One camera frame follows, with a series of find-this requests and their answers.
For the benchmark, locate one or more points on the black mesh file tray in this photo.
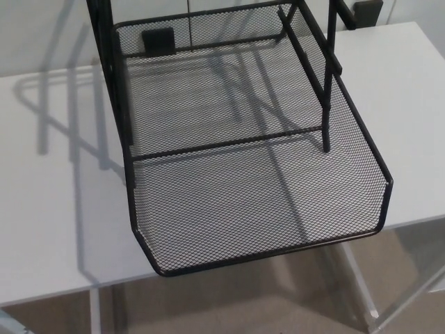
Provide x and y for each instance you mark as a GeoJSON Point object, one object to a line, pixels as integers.
{"type": "Point", "coordinates": [226, 208]}

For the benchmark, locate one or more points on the white desk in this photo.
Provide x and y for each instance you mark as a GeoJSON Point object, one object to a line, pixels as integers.
{"type": "Point", "coordinates": [52, 226]}

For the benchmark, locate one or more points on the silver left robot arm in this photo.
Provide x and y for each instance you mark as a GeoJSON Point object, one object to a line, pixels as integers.
{"type": "Point", "coordinates": [10, 325]}

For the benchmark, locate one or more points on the dark rectangular plate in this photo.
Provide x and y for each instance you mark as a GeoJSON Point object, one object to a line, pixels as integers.
{"type": "Point", "coordinates": [368, 14]}

